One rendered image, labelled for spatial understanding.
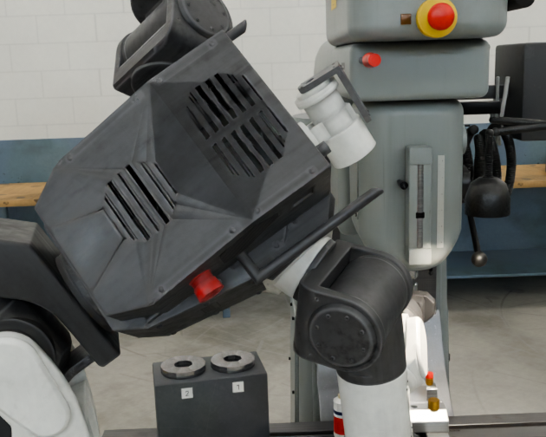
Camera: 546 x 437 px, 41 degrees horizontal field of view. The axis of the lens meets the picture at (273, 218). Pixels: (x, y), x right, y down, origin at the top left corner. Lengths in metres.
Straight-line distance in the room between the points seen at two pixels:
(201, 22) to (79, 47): 4.79
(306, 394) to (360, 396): 1.03
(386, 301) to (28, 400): 0.44
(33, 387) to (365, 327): 0.39
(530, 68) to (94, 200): 1.11
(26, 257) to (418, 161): 0.70
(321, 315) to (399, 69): 0.57
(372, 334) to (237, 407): 0.69
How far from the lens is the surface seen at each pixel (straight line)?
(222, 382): 1.46
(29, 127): 5.87
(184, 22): 0.95
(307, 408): 1.99
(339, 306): 0.83
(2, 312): 0.92
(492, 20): 1.23
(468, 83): 1.31
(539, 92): 1.70
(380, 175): 1.33
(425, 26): 1.17
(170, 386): 1.45
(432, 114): 1.33
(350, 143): 0.98
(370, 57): 1.13
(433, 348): 1.89
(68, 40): 5.76
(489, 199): 1.21
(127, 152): 0.81
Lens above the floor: 1.70
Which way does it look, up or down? 12 degrees down
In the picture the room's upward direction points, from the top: 2 degrees counter-clockwise
